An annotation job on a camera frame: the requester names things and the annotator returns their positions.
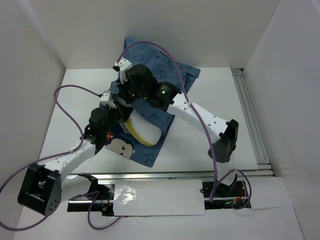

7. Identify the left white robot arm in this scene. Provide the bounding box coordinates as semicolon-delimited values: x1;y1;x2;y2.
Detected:
17;104;134;217

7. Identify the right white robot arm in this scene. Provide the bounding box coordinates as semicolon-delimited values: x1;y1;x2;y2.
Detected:
113;60;239;172

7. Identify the white cover sheet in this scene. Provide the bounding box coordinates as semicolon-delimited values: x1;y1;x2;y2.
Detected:
113;179;206;217

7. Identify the purple cable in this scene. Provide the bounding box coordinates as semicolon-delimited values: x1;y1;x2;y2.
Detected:
0;85;126;230
117;41;252;210

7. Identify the aluminium side rail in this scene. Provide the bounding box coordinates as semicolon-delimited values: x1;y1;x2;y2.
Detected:
230;68;274;176

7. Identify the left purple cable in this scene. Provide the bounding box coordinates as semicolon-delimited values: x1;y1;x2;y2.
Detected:
0;85;126;230

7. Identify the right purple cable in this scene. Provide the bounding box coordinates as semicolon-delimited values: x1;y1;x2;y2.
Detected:
117;41;252;210

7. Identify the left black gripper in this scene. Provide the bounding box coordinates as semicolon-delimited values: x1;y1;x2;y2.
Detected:
101;101;132;136

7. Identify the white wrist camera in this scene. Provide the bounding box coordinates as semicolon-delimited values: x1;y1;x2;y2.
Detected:
99;90;117;109
112;58;133;84

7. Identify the white pillow yellow trim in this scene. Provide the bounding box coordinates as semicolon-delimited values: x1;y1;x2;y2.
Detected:
120;109;163;147

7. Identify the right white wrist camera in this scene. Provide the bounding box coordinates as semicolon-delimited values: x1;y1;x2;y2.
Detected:
112;58;133;84

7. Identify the blue cartoon print pillowcase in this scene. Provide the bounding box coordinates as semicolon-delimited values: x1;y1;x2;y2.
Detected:
106;37;200;167

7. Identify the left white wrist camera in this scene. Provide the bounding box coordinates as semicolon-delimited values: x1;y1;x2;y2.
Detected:
99;90;117;109

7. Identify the aluminium front rail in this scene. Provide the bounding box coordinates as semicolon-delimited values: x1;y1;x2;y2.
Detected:
64;169;236;182

